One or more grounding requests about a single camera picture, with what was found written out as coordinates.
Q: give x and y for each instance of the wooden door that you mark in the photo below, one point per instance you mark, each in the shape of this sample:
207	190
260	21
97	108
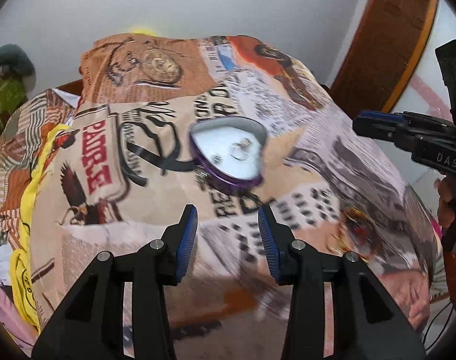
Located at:
384	52

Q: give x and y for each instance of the heart-shaped purple tin box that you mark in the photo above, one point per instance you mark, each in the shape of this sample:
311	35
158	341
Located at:
228	153

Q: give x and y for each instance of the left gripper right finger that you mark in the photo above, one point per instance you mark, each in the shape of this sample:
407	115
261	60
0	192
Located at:
367	322

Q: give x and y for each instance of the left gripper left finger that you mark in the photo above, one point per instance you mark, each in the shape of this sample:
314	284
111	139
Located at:
88	322

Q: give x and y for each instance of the red beaded jewelry pile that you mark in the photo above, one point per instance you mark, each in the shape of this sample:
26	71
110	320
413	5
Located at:
355	233

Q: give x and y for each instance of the grey plush pillow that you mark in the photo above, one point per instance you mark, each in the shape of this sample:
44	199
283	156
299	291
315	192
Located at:
14	63

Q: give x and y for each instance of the green patterned storage box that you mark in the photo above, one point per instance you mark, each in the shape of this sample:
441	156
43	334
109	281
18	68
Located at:
12	94

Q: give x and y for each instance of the newspaper print bed blanket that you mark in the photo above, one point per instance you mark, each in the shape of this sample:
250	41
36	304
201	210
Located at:
111	169

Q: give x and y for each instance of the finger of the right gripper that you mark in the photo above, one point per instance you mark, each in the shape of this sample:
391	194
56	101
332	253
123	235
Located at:
401	129

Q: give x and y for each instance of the person hand holding gripper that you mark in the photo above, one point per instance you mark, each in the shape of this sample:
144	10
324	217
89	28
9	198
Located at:
447	212

